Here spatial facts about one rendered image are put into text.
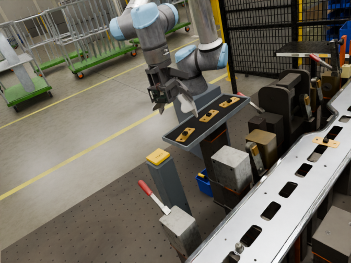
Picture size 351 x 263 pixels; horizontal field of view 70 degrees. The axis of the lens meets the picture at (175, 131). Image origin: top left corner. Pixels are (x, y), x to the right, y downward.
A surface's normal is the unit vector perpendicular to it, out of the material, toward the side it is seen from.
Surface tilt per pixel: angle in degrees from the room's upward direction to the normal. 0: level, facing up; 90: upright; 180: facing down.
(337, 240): 0
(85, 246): 0
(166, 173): 90
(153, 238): 0
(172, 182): 90
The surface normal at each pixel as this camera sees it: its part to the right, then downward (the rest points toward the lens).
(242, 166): 0.65, 0.24
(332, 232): -0.26, -0.82
